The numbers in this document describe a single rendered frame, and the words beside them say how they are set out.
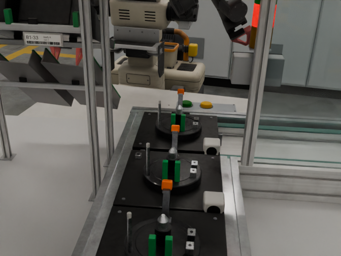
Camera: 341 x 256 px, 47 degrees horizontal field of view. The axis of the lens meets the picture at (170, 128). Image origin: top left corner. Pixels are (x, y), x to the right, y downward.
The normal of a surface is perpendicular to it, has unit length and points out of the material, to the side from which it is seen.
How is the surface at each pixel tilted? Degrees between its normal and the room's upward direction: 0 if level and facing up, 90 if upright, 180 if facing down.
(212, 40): 90
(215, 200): 0
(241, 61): 90
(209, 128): 0
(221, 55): 90
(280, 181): 90
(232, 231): 0
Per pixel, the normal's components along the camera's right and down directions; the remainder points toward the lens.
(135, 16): -0.23, 0.55
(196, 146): 0.03, -0.90
